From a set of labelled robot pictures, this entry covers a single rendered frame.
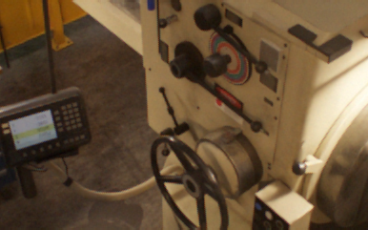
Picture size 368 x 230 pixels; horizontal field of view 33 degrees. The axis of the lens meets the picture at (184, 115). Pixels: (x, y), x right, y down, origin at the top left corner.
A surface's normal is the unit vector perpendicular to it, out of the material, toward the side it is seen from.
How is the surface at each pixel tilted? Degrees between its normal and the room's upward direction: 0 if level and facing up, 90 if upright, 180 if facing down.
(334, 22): 0
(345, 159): 58
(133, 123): 0
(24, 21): 90
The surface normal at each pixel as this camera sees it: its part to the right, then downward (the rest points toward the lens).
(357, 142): -0.56, -0.18
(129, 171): 0.00, -0.73
